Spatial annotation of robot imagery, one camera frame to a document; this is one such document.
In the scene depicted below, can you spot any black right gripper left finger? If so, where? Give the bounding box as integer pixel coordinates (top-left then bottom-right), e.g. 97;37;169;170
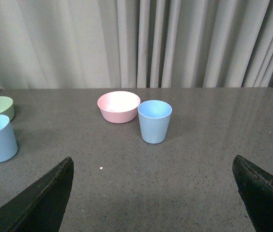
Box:
0;157;74;232

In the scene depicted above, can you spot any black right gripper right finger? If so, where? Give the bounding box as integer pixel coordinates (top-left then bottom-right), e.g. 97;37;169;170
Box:
232;155;273;232

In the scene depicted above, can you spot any pink bowl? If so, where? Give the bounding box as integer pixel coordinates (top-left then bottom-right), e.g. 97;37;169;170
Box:
97;91;141;124

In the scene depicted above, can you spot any grey curtain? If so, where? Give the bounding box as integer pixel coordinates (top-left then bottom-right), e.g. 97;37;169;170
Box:
0;0;273;89

